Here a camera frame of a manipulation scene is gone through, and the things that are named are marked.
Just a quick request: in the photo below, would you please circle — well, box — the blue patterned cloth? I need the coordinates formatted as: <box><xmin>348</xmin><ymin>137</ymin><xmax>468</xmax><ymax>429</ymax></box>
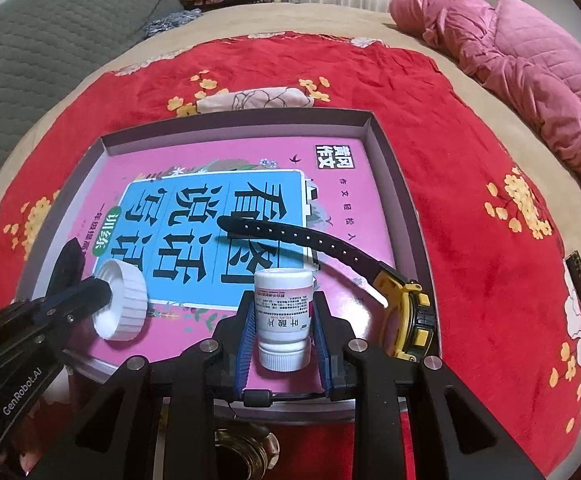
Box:
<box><xmin>145</xmin><ymin>8</ymin><xmax>204</xmax><ymax>36</ymax></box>

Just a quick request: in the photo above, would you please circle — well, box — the white ribbed bottle cap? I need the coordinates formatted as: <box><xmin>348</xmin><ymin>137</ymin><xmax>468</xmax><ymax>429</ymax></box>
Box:
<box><xmin>92</xmin><ymin>260</ymin><xmax>150</xmax><ymax>342</ymax></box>

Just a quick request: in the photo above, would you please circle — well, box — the black gold patterned case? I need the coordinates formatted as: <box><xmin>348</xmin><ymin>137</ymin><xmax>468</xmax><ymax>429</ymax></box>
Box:
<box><xmin>564</xmin><ymin>250</ymin><xmax>581</xmax><ymax>313</ymax></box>

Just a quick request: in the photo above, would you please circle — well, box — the white pill bottle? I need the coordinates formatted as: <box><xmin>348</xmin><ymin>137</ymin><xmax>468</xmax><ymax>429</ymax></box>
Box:
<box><xmin>253</xmin><ymin>269</ymin><xmax>316</xmax><ymax>373</ymax></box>

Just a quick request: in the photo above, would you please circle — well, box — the red floral blanket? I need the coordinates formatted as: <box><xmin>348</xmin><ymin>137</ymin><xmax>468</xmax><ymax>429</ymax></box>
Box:
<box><xmin>0</xmin><ymin>32</ymin><xmax>581</xmax><ymax>478</ymax></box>

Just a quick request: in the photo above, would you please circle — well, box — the person's left hand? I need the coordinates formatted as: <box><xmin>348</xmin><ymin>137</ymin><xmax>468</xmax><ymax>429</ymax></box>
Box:
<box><xmin>0</xmin><ymin>435</ymin><xmax>38</xmax><ymax>478</ymax></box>

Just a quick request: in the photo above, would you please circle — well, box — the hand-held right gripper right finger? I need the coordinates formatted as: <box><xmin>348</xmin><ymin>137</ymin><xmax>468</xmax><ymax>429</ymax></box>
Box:
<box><xmin>313</xmin><ymin>290</ymin><xmax>546</xmax><ymax>480</ymax></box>

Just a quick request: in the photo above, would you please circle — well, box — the small glass jar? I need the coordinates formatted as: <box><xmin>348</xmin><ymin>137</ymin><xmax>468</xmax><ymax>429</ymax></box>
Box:
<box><xmin>213</xmin><ymin>425</ymin><xmax>281</xmax><ymax>480</ymax></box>

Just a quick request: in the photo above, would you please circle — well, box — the black and yellow wristwatch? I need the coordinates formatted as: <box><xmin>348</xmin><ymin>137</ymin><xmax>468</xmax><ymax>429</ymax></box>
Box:
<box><xmin>218</xmin><ymin>215</ymin><xmax>438</xmax><ymax>361</ymax></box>

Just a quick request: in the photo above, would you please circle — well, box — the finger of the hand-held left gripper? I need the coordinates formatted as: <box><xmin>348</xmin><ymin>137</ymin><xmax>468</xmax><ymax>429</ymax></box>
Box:
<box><xmin>35</xmin><ymin>279</ymin><xmax>114</xmax><ymax>331</ymax></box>

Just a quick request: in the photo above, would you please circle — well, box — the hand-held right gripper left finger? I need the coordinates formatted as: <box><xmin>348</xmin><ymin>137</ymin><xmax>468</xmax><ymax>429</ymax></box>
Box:
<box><xmin>73</xmin><ymin>290</ymin><xmax>258</xmax><ymax>480</ymax></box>

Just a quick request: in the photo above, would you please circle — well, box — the pink and blue book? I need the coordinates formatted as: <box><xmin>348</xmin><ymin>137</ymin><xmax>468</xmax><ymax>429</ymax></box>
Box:
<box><xmin>73</xmin><ymin>135</ymin><xmax>401</xmax><ymax>396</ymax></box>

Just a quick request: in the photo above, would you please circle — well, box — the pink quilted duvet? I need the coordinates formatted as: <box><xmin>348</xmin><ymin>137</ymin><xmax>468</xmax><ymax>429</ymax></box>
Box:
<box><xmin>389</xmin><ymin>0</ymin><xmax>581</xmax><ymax>221</ymax></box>

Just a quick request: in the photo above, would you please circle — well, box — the beige bed sheet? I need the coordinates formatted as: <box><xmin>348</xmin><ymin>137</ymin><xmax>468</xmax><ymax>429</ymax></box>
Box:
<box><xmin>0</xmin><ymin>2</ymin><xmax>581</xmax><ymax>476</ymax></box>

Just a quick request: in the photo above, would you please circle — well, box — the grey cardboard box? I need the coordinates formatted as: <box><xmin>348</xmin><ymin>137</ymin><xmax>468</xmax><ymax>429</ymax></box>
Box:
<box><xmin>18</xmin><ymin>107</ymin><xmax>443</xmax><ymax>426</ymax></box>

